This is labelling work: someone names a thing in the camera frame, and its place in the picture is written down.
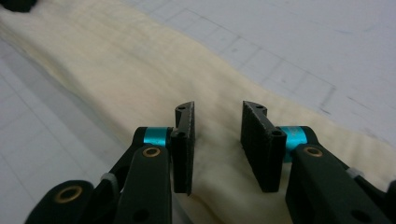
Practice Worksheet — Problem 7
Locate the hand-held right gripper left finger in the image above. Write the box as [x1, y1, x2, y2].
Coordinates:
[134, 101, 196, 196]

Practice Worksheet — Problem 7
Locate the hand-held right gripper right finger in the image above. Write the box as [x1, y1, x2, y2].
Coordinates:
[240, 100, 318, 193]

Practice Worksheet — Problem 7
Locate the cream printed cloth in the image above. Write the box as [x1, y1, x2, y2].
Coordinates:
[0, 0, 396, 224]

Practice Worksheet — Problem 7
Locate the white grid mat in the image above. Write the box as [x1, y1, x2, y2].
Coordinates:
[0, 0, 396, 224]

